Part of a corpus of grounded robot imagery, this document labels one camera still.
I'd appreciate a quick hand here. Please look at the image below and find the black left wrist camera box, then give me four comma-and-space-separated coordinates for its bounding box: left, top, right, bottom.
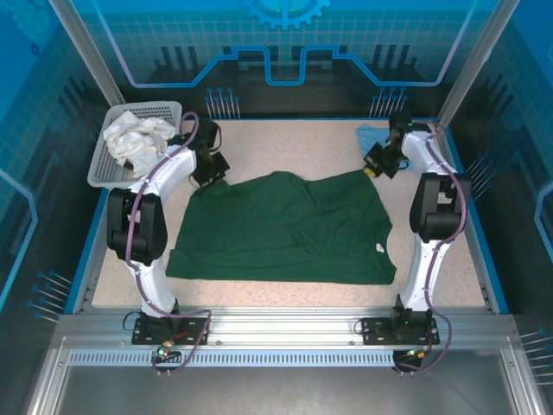
199, 120, 223, 150

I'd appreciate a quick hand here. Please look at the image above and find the folded light blue t-shirt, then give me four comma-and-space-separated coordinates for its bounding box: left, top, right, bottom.
355, 123, 416, 173

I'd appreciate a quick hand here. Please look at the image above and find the grey perforated plastic basket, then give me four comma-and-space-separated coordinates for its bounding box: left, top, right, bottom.
87, 100, 183, 189

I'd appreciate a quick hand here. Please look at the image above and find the crumpled white t-shirt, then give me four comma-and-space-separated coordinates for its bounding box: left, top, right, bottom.
102, 111, 176, 178

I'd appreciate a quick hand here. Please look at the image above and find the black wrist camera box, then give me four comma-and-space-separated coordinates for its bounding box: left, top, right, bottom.
387, 111, 412, 144
199, 120, 223, 150

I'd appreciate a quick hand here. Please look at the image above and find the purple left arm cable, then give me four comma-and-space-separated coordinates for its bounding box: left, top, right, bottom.
124, 112, 213, 377

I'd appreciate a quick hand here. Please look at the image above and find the dark green t-shirt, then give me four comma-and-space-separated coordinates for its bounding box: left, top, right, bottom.
166, 169, 397, 286

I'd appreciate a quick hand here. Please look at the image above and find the slotted grey cable duct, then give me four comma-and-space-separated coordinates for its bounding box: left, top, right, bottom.
68, 348, 397, 368

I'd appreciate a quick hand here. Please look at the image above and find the aluminium frame post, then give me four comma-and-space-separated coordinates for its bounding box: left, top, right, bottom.
47, 0, 126, 105
435, 0, 522, 125

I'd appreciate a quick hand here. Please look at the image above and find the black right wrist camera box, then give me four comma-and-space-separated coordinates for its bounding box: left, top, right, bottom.
387, 111, 412, 144

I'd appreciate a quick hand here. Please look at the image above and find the small board with green LED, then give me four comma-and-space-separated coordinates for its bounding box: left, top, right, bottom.
150, 341, 182, 365
395, 345, 433, 369

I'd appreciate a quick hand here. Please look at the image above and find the aluminium right frame post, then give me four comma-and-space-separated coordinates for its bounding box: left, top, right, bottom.
435, 0, 522, 125

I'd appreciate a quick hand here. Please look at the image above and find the aluminium left frame post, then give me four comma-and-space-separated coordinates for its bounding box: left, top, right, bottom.
47, 0, 126, 105

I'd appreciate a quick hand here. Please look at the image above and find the aluminium frame rail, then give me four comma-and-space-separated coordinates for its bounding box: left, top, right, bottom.
55, 305, 524, 348

